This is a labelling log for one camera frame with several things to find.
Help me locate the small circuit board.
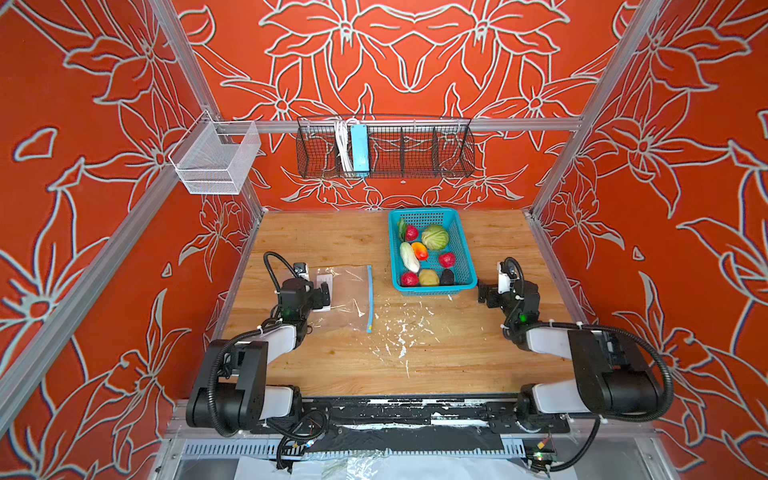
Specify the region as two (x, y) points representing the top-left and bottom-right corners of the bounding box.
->
(525, 447), (557, 475)

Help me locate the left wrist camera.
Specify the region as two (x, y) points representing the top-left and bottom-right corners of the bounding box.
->
(293, 262), (310, 281)

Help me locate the white wire mesh basket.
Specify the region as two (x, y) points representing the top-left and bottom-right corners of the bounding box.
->
(169, 112), (262, 195)

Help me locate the dark avocado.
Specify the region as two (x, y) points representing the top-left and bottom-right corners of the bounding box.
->
(439, 269), (455, 286)

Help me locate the light blue box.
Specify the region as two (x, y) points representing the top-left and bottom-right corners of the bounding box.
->
(349, 123), (370, 177)

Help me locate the white radish with leaves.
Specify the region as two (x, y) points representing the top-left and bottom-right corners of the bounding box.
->
(397, 218), (420, 273)

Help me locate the teal plastic basket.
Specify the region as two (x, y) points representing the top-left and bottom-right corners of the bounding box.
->
(388, 208), (478, 296)

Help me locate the orange yellow mango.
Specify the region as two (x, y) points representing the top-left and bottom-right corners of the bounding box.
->
(411, 242), (429, 261)

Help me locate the black wire wall basket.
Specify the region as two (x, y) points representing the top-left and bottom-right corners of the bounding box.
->
(296, 115), (476, 180)

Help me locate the red fruit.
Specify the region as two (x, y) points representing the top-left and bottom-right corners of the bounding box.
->
(400, 271), (419, 288)
(405, 225), (419, 242)
(438, 252), (456, 268)

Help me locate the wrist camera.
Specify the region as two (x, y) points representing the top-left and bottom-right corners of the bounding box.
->
(293, 262), (310, 281)
(497, 262), (515, 295)

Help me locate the clear zip top bag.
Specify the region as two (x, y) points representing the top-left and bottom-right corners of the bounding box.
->
(309, 265), (375, 334)

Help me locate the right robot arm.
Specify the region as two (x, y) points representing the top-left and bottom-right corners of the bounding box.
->
(477, 257), (674, 430)

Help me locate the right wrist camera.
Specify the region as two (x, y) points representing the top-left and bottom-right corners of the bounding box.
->
(497, 262), (515, 295)

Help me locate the green cabbage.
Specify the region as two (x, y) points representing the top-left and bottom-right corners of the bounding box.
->
(421, 225), (450, 251)

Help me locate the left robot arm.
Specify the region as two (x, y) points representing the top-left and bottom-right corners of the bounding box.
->
(185, 251), (331, 437)

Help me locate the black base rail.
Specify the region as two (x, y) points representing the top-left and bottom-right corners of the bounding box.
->
(250, 393), (571, 456)

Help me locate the white cable bundle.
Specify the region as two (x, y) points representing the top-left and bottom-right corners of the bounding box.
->
(334, 119), (353, 175)

